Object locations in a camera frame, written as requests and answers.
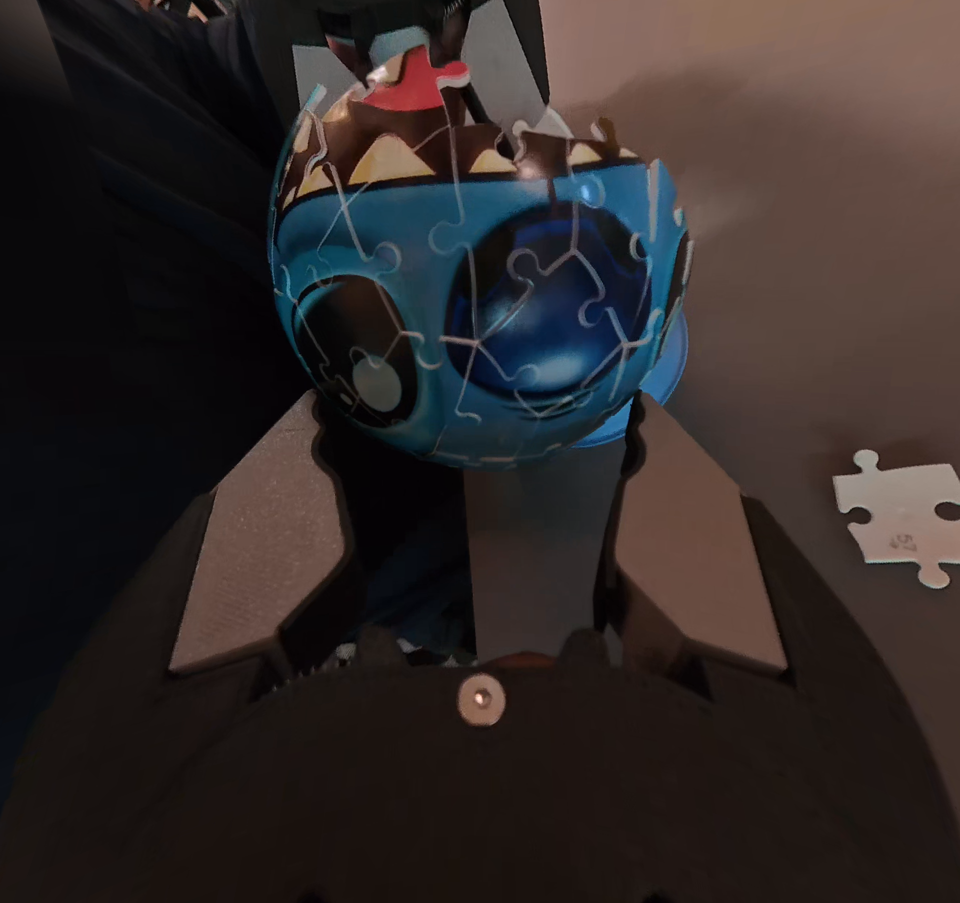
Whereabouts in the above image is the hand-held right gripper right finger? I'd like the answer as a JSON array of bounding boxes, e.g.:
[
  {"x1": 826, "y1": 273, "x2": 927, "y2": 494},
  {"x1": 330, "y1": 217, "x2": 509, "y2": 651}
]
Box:
[{"x1": 594, "y1": 391, "x2": 789, "y2": 678}]

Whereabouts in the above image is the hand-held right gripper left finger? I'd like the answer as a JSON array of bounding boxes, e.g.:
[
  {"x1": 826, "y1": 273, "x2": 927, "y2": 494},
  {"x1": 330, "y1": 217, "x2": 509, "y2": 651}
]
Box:
[{"x1": 168, "y1": 389, "x2": 365, "y2": 678}]

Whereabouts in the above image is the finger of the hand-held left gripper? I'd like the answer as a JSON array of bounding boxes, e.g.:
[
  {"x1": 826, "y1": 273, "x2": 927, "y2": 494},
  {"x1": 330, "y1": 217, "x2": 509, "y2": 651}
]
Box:
[
  {"x1": 292, "y1": 44, "x2": 370, "y2": 123},
  {"x1": 461, "y1": 0, "x2": 550, "y2": 129}
]

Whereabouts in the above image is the white puzzle piece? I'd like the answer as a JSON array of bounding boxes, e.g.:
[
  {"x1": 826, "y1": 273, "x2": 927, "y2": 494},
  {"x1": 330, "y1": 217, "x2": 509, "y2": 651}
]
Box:
[{"x1": 832, "y1": 449, "x2": 960, "y2": 589}]

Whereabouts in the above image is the blue cartoon puzzle ball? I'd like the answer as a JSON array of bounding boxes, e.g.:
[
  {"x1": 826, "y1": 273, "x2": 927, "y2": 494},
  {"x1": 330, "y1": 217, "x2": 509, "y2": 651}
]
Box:
[{"x1": 266, "y1": 44, "x2": 695, "y2": 469}]

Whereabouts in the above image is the person's left forearm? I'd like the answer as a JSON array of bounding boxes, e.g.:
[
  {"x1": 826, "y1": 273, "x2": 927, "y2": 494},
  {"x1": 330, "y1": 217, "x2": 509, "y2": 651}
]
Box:
[{"x1": 22, "y1": 0, "x2": 294, "y2": 192}]

